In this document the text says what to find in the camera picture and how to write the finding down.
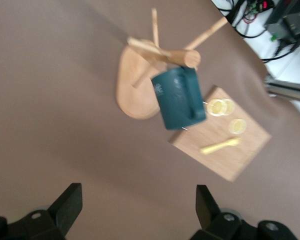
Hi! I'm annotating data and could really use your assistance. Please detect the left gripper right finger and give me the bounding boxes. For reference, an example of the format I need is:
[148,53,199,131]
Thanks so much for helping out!
[189,184,288,240]

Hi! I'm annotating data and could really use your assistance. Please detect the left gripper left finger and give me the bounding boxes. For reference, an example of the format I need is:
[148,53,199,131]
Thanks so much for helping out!
[12,182,83,240]

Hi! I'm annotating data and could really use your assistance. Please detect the dark green mug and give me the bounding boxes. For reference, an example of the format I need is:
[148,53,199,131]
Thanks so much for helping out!
[151,66,207,131]

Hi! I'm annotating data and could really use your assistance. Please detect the wooden mug tree rack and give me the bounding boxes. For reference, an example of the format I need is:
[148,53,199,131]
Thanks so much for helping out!
[115,8,228,121]

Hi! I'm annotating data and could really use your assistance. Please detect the bamboo cutting board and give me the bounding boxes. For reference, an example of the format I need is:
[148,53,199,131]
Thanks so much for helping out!
[168,84,273,182]

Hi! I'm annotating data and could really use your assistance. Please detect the yellow plastic fork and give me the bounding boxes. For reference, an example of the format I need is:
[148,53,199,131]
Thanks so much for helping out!
[199,136,242,155]

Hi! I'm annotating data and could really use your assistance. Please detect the lemon slice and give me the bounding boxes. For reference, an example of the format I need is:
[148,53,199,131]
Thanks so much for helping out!
[206,98,227,117]
[222,98,235,116]
[228,118,248,136]

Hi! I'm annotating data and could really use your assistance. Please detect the brown table mat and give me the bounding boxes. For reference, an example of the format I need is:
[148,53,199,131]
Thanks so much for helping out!
[0,0,300,240]

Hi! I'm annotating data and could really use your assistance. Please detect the dark electronics box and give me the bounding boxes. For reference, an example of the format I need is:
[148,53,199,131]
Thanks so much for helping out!
[264,0,300,46]

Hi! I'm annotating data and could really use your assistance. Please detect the grey metal camera mount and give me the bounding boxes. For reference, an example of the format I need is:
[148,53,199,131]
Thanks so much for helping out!
[263,76,300,103]

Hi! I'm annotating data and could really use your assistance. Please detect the black cable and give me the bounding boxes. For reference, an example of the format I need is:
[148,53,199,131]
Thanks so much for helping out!
[261,37,300,63]

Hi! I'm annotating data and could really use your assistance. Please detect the black and red cables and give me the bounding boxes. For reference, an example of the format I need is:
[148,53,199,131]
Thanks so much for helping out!
[211,0,271,40]

